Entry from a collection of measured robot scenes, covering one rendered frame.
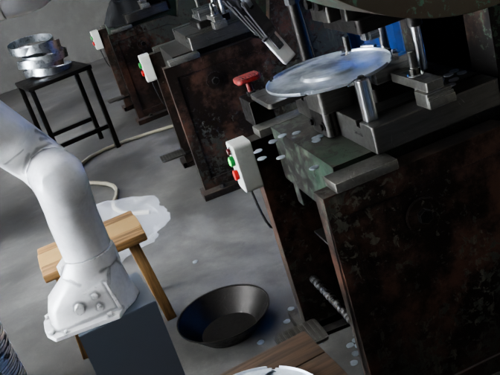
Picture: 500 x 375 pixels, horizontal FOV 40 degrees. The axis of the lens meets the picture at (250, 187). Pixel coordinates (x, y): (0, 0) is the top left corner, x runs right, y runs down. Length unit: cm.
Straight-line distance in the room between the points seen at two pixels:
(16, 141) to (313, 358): 73
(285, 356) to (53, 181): 57
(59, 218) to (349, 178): 60
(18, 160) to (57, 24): 660
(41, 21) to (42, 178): 670
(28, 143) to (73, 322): 40
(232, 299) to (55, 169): 105
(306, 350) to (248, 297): 86
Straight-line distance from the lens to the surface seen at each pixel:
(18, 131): 145
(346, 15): 152
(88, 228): 152
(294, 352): 144
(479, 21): 159
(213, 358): 212
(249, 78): 186
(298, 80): 160
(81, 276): 155
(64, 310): 158
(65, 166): 141
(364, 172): 138
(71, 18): 808
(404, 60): 160
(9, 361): 217
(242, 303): 228
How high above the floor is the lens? 119
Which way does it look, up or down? 22 degrees down
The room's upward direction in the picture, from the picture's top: 18 degrees counter-clockwise
